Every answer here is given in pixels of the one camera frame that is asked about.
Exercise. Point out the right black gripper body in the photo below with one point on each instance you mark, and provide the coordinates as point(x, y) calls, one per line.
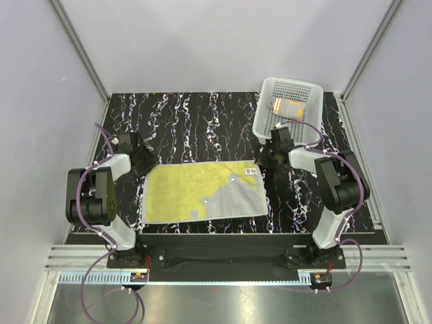
point(277, 149)

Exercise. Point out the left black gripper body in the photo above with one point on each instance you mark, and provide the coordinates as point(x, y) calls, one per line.
point(140, 145)

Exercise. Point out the orange towel with grey pattern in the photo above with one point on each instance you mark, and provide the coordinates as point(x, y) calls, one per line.
point(290, 109)

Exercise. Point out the yellow and grey towel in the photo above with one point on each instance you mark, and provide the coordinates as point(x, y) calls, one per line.
point(189, 192)

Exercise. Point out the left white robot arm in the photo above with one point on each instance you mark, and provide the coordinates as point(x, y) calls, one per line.
point(91, 201)

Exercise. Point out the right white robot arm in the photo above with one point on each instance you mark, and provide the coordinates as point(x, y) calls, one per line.
point(341, 184)

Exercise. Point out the white perforated plastic basket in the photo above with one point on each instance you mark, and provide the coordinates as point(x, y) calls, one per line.
point(302, 131)

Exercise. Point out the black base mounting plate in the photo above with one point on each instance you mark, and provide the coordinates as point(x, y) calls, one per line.
point(269, 255)

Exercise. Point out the left connector block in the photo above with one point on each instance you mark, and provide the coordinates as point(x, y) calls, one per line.
point(139, 278)

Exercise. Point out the connector block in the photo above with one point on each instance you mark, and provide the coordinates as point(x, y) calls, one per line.
point(139, 278)
point(322, 279)

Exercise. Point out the right connector block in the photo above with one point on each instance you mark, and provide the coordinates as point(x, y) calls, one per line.
point(322, 279)

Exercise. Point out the left aluminium frame post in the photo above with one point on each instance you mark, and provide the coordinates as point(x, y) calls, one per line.
point(76, 43)

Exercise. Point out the aluminium frame post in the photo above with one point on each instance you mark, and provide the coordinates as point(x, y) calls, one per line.
point(76, 43)
point(386, 21)

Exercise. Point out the aluminium cross rail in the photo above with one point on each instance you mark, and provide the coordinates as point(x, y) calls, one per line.
point(392, 258)

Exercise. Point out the right aluminium frame post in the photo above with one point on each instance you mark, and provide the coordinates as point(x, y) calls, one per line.
point(386, 21)

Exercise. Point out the white slotted cable duct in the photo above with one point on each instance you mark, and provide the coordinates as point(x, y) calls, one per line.
point(291, 278)

